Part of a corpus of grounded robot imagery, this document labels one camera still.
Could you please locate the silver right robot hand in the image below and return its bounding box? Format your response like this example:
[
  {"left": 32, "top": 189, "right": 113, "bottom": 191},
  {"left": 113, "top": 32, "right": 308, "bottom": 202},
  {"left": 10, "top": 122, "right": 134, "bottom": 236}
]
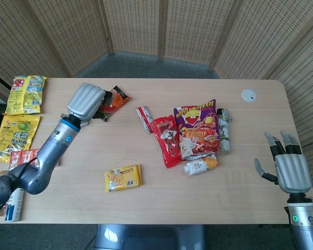
[{"left": 254, "top": 130, "right": 313, "bottom": 194}]

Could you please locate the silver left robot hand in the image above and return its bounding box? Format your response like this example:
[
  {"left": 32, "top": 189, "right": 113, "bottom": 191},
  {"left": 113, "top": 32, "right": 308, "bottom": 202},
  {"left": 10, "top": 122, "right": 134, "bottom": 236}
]
[{"left": 66, "top": 82, "right": 116, "bottom": 122}]

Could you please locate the red snack stick packet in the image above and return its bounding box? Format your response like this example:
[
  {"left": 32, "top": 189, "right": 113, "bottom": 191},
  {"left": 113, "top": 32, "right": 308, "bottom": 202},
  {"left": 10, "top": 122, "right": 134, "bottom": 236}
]
[{"left": 98, "top": 103, "right": 118, "bottom": 122}]

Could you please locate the orange black snack pack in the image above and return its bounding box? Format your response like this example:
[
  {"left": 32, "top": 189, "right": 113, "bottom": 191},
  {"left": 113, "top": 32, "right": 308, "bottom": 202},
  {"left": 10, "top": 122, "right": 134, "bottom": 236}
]
[{"left": 101, "top": 85, "right": 133, "bottom": 115}]

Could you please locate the yellow cartoon snack bag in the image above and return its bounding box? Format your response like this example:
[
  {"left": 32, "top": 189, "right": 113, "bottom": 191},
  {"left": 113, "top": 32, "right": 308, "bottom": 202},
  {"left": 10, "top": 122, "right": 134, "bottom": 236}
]
[{"left": 4, "top": 75, "right": 49, "bottom": 116}]

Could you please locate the small red white packet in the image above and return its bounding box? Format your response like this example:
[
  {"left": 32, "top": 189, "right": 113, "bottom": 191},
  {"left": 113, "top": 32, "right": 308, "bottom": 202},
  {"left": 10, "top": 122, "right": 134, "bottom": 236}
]
[{"left": 135, "top": 105, "right": 158, "bottom": 134}]

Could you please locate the orange red snack pack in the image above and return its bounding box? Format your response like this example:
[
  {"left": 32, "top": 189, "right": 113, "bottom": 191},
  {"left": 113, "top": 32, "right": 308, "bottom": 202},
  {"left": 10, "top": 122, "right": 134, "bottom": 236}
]
[{"left": 8, "top": 148, "right": 41, "bottom": 170}]

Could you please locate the red plastic snack bag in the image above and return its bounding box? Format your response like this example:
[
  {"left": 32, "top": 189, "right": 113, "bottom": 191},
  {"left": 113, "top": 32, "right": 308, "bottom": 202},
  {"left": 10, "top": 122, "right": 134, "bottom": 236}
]
[{"left": 151, "top": 114, "right": 184, "bottom": 169}]

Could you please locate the green silver drink bottle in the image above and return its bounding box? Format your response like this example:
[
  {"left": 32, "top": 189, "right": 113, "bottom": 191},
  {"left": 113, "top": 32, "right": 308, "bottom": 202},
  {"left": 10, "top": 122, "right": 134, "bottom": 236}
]
[{"left": 215, "top": 107, "right": 234, "bottom": 156}]

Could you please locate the yellow lime candy bag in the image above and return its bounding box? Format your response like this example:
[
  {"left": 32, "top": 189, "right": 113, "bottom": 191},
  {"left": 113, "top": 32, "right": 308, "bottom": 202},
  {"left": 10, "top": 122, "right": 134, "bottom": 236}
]
[{"left": 0, "top": 114, "right": 41, "bottom": 164}]

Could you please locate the yellow cracker pack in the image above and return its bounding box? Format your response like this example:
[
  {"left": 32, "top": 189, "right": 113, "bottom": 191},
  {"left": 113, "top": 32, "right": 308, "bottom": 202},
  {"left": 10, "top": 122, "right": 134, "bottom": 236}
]
[{"left": 104, "top": 164, "right": 142, "bottom": 194}]

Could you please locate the woven folding screen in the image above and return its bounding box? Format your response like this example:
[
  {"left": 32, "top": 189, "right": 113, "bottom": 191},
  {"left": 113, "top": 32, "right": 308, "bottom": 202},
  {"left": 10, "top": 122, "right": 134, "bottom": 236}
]
[{"left": 0, "top": 0, "right": 313, "bottom": 209}]

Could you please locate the purple red chips bag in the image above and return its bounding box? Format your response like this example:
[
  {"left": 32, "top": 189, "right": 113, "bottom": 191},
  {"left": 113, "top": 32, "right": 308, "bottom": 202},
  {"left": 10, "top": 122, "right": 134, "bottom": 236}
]
[{"left": 173, "top": 98, "right": 221, "bottom": 161}]

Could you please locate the white blue milk carton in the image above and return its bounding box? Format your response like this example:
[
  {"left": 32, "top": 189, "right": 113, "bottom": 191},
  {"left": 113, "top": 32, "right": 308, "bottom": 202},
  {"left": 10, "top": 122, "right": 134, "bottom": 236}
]
[{"left": 3, "top": 187, "right": 25, "bottom": 222}]

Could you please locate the grey robot torso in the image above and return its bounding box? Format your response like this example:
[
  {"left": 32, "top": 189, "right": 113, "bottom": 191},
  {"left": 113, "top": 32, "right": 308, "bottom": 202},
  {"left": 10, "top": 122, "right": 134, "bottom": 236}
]
[{"left": 93, "top": 223, "right": 207, "bottom": 250}]

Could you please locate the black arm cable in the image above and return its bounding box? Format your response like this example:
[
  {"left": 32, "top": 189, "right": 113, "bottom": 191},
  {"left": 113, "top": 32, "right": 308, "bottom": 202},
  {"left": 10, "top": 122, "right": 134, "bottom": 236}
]
[{"left": 0, "top": 157, "right": 40, "bottom": 220}]

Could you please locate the white round cable grommet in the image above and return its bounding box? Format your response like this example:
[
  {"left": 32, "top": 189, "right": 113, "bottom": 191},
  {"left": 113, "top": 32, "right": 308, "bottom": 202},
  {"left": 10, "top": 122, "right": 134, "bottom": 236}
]
[{"left": 241, "top": 89, "right": 258, "bottom": 103}]

